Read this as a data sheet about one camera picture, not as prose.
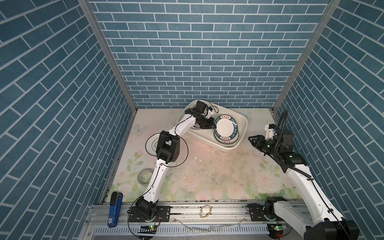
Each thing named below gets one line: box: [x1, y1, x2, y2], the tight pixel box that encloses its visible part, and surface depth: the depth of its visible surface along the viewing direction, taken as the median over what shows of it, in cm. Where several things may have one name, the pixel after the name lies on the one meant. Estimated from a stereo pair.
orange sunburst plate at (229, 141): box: [213, 129, 240, 145], surface depth 101 cm
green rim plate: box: [213, 114, 239, 141], surface depth 103 cm
